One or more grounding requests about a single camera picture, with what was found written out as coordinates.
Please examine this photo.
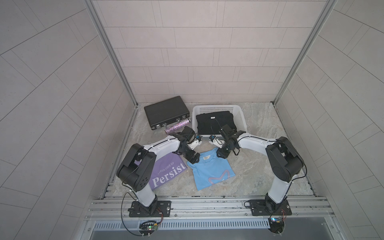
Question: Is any black t-shirt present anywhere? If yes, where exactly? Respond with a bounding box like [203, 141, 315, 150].
[196, 111, 237, 135]

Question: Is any light blue t-shirt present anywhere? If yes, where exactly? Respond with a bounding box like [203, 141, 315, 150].
[187, 148, 236, 191]

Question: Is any white plastic laundry basket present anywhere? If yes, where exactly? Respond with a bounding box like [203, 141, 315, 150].
[191, 105, 248, 138]

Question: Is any purple Persist t-shirt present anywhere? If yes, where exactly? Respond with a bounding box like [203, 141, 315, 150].
[145, 153, 188, 190]

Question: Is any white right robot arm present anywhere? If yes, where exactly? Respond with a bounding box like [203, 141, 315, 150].
[209, 125, 305, 213]

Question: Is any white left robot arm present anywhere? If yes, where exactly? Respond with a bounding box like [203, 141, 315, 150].
[116, 127, 202, 209]

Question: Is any purple glitter cylinder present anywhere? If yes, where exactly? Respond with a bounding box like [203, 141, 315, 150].
[165, 119, 191, 135]

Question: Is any black briefcase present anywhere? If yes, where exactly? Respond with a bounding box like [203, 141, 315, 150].
[144, 96, 190, 130]

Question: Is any right circuit board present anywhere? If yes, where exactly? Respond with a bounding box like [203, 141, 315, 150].
[268, 217, 285, 235]

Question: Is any circuit board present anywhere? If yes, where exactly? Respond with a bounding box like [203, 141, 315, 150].
[268, 217, 285, 235]
[139, 221, 161, 237]

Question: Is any left circuit board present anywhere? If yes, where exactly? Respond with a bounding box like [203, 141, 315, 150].
[139, 221, 161, 237]

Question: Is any aluminium corner profile left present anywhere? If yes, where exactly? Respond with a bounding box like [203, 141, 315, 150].
[83, 0, 139, 108]

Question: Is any aluminium corner profile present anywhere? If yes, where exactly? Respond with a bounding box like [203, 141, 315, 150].
[272, 0, 337, 107]
[83, 0, 139, 108]

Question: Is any aluminium corner profile right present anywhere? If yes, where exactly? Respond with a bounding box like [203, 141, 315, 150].
[272, 0, 337, 107]

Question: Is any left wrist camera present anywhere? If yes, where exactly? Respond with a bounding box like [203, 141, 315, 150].
[188, 135, 202, 150]

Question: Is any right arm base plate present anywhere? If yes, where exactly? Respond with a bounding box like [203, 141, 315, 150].
[244, 200, 292, 216]

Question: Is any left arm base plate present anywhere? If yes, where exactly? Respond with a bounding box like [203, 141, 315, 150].
[128, 200, 172, 218]

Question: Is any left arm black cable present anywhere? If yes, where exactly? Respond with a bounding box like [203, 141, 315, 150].
[120, 191, 151, 237]

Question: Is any aluminium front rail frame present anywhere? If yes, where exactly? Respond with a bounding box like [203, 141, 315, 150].
[77, 196, 345, 240]

